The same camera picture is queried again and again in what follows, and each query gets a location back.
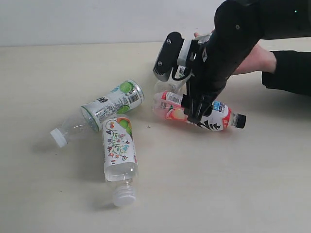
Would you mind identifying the person's open bare hand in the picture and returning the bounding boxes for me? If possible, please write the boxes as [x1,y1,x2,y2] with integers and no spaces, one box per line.
[233,43,277,75]

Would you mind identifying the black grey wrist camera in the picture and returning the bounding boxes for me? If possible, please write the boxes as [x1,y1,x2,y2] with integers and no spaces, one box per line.
[153,32,197,82]

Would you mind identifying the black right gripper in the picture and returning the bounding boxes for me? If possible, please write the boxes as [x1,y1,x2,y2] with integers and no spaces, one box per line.
[181,31,260,121]

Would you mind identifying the pink peach label bottle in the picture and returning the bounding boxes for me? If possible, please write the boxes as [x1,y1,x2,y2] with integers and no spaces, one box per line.
[152,91,246,132]

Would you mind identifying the floral label clear bottle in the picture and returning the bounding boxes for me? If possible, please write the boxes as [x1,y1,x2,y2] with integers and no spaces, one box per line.
[102,115,138,207]

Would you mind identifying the white blue label clear bottle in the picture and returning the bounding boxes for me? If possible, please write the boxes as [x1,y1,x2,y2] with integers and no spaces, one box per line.
[154,32,212,95]

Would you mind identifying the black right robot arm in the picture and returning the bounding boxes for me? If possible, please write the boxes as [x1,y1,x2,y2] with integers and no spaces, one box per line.
[182,0,311,123]

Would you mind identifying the lime label clear bottle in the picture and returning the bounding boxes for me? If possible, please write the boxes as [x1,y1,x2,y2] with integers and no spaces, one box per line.
[50,80,144,148]

